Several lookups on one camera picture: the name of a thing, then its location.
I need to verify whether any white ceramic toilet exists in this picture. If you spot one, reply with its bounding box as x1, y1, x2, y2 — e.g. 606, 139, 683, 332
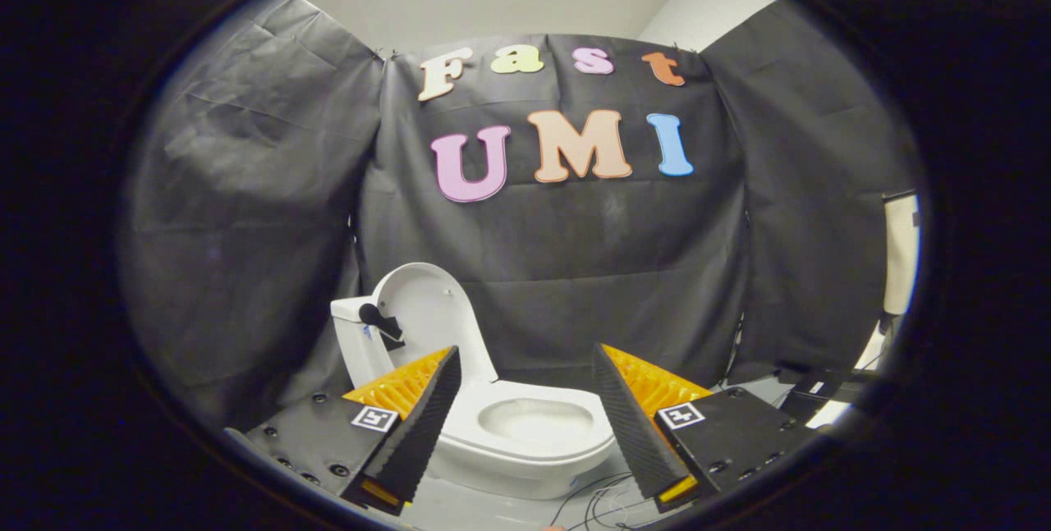
331, 295, 617, 501

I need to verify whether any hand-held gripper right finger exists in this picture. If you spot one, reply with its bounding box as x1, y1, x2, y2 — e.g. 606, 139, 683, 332
591, 342, 822, 514

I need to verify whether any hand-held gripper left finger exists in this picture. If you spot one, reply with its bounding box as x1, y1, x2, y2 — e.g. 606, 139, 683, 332
223, 344, 463, 515

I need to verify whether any white toilet lid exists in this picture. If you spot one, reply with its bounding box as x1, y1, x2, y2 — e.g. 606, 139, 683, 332
359, 262, 499, 384

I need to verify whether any dark box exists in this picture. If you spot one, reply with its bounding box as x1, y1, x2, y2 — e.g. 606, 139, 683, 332
776, 365, 883, 425

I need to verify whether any black backdrop cloth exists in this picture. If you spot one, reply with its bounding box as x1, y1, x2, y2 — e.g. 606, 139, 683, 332
119, 0, 920, 433

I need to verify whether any tangle of floor cables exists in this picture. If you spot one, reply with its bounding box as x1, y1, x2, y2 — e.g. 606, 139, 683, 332
548, 472, 658, 530

